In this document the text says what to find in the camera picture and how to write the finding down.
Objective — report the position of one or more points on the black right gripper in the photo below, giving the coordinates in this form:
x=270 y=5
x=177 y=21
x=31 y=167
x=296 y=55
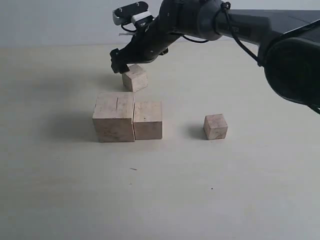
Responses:
x=145 y=46

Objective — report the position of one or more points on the third largest wooden cube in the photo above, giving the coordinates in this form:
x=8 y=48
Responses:
x=135 y=79

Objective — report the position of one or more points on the second largest wooden cube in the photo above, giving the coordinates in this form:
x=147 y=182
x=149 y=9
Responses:
x=148 y=120

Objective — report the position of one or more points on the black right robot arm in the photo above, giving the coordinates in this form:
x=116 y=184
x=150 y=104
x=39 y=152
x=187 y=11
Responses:
x=286 y=43

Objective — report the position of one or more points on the smallest wooden cube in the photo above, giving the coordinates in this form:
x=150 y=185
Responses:
x=215 y=127

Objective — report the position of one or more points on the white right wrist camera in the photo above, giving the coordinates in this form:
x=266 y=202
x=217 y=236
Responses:
x=123 y=15

